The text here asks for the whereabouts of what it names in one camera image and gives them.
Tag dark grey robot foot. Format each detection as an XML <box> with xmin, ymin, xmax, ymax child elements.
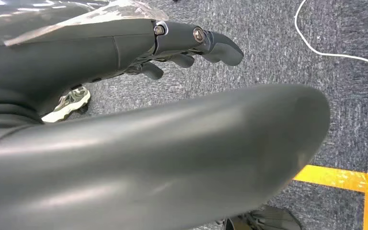
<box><xmin>223</xmin><ymin>206</ymin><xmax>302</xmax><ymax>230</ymax></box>

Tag white grey sneaker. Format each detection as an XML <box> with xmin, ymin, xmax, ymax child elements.
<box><xmin>41</xmin><ymin>85</ymin><xmax>92</xmax><ymax>124</ymax></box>

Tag clear plastic wrap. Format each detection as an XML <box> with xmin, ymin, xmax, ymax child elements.
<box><xmin>0</xmin><ymin>0</ymin><xmax>169</xmax><ymax>46</ymax></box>

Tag white floor cable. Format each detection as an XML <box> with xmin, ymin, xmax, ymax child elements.
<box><xmin>294</xmin><ymin>0</ymin><xmax>368</xmax><ymax>71</ymax></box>

